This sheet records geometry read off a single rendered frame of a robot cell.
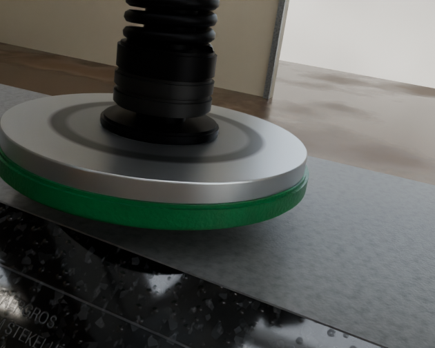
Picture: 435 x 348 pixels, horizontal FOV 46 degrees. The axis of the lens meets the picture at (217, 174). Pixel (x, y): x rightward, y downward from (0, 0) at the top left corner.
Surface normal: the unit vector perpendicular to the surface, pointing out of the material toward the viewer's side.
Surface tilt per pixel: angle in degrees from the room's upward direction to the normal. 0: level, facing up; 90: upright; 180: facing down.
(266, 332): 45
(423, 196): 0
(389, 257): 0
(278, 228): 0
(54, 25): 90
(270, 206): 90
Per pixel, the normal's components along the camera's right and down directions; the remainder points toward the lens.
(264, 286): 0.14, -0.93
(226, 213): 0.40, 0.36
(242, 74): -0.36, 0.27
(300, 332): -0.21, -0.48
